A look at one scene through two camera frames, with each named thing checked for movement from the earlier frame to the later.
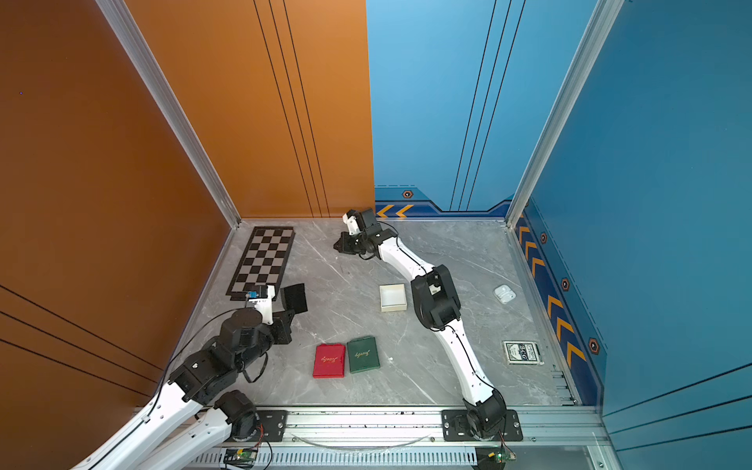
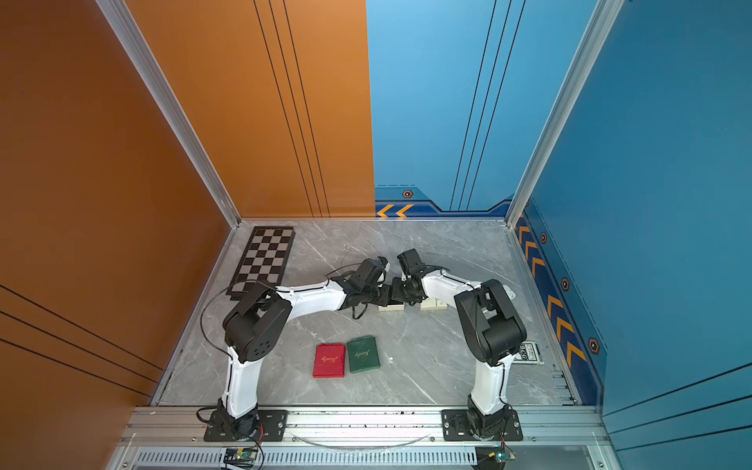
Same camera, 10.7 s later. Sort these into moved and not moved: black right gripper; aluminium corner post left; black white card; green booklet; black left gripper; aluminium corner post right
Moved: black left gripper; black right gripper
Not moved: black white card; aluminium corner post left; aluminium corner post right; green booklet
